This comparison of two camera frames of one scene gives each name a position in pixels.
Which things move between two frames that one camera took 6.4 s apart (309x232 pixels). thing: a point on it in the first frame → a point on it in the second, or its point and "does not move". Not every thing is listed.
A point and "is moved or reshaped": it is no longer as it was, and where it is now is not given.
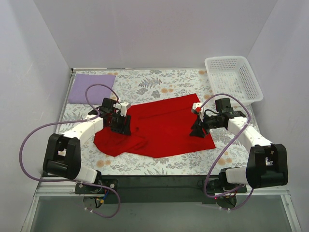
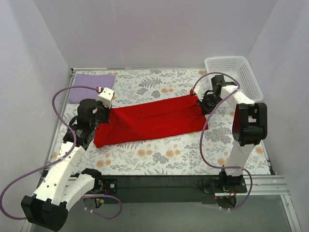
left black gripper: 121,124 → 104,115
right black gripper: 201,123 → 203,103
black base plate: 192,189 does not move
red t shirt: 158,128 is moved or reshaped
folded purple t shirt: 96,93 does not move
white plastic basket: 232,75 does not move
